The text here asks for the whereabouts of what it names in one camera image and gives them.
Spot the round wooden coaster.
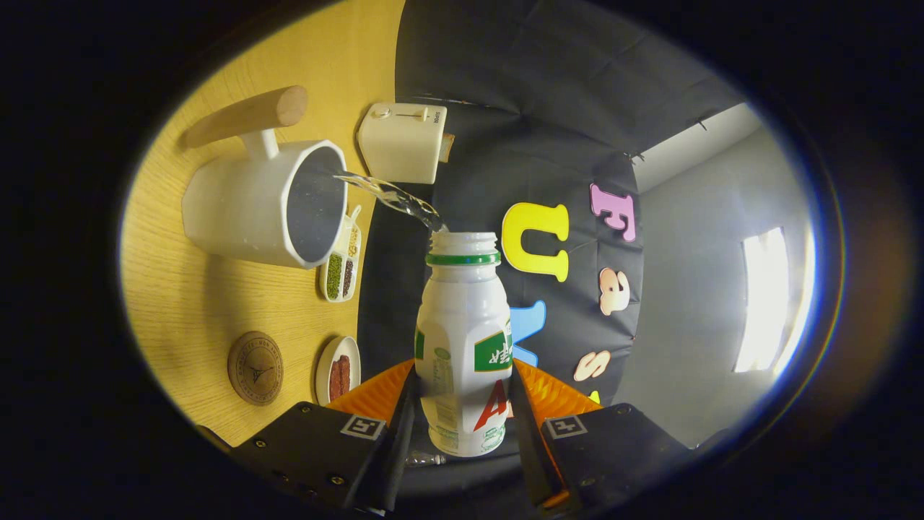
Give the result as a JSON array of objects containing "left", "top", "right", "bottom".
[{"left": 227, "top": 331, "right": 284, "bottom": 406}]

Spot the white divided dish with beans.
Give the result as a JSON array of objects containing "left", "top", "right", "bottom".
[{"left": 318, "top": 204, "right": 362, "bottom": 303}]

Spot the white round plate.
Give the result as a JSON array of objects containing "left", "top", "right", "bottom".
[{"left": 315, "top": 335, "right": 362, "bottom": 407}]

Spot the white toaster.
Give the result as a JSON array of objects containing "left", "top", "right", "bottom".
[{"left": 357, "top": 102, "right": 448, "bottom": 186}]

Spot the white juice bottle green label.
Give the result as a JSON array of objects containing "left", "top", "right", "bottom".
[{"left": 415, "top": 231, "right": 515, "bottom": 458}]

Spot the ceiling light panel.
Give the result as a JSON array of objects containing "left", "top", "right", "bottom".
[{"left": 734, "top": 227, "right": 813, "bottom": 374}]

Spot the black backdrop cloth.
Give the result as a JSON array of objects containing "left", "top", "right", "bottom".
[{"left": 357, "top": 0, "right": 748, "bottom": 520}]

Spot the wooden table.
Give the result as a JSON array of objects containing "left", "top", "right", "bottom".
[{"left": 119, "top": 0, "right": 406, "bottom": 449}]

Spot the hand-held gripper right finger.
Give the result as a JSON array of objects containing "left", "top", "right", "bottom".
[{"left": 507, "top": 357, "right": 694, "bottom": 517}]

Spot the white cup with wooden handle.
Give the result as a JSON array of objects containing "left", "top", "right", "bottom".
[{"left": 180, "top": 85, "right": 349, "bottom": 270}]

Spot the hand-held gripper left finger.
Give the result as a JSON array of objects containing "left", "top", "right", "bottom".
[{"left": 231, "top": 359, "right": 418, "bottom": 517}]

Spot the clear juice stream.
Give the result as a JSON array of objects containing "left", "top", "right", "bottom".
[{"left": 334, "top": 170, "right": 450, "bottom": 233}]

